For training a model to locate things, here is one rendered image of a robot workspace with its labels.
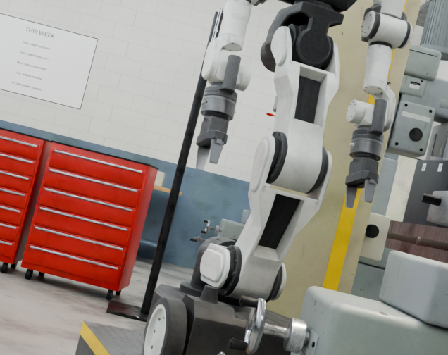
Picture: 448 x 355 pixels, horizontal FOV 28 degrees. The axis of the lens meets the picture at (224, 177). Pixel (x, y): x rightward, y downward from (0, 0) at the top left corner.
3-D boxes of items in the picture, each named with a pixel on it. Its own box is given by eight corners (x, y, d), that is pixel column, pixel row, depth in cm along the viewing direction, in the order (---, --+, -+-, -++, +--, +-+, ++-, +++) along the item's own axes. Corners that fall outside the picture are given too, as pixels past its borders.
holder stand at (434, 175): (435, 228, 232) (453, 155, 233) (401, 222, 254) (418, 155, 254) (476, 239, 235) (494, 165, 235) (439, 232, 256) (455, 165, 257)
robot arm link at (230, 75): (198, 100, 237) (206, 60, 239) (234, 111, 240) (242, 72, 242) (213, 91, 226) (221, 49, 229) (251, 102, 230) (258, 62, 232)
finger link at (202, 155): (205, 170, 235) (210, 148, 237) (194, 167, 234) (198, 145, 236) (203, 171, 237) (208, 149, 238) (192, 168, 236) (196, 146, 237)
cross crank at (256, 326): (230, 354, 176) (244, 296, 176) (225, 344, 188) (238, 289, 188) (306, 372, 177) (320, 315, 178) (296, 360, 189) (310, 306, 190)
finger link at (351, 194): (354, 208, 248) (357, 187, 250) (344, 206, 247) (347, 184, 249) (351, 209, 250) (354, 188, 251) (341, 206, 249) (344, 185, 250)
